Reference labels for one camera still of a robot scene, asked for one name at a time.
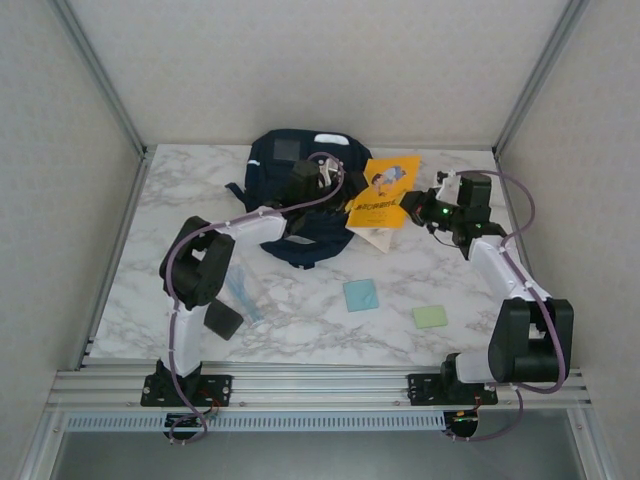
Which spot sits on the yellow picture book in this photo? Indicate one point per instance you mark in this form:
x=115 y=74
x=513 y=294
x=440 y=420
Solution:
x=382 y=212

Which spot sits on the navy blue student backpack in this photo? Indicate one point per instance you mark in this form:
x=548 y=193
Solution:
x=272 y=170

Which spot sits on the blue sticky note pad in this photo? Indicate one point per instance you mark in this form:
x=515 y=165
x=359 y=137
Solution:
x=361 y=295

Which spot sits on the clear plastic bag with pens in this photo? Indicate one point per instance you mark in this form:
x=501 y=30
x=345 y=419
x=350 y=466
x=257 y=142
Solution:
x=242 y=295

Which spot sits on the black rectangular case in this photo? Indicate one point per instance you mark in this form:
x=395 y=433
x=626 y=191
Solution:
x=222 y=320

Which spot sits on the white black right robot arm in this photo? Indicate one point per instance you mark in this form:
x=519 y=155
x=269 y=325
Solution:
x=525 y=340

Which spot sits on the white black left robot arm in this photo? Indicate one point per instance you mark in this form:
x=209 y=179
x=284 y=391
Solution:
x=200 y=260

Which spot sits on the green sticky note pad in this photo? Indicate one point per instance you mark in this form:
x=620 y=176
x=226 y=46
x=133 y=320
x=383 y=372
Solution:
x=430 y=317

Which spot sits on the small circuit board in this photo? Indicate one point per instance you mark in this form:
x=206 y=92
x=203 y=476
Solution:
x=185 y=421
x=465 y=417

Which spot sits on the grey metal panel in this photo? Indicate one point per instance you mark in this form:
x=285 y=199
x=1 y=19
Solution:
x=320 y=455

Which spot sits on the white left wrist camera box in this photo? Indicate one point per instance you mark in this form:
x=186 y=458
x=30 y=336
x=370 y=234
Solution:
x=331 y=171

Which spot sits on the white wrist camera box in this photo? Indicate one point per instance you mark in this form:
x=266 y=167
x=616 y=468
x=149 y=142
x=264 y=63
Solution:
x=331 y=171
x=447 y=186

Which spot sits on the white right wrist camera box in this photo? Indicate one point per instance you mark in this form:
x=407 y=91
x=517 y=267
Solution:
x=447 y=186

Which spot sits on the aluminium frame post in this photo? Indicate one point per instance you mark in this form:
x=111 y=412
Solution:
x=100 y=75
x=540 y=75

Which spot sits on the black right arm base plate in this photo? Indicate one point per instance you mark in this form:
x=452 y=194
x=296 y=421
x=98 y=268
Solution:
x=425 y=390

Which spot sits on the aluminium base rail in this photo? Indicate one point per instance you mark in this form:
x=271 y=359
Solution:
x=320 y=387

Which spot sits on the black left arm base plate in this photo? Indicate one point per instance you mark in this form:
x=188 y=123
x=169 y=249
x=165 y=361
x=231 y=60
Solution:
x=215 y=390

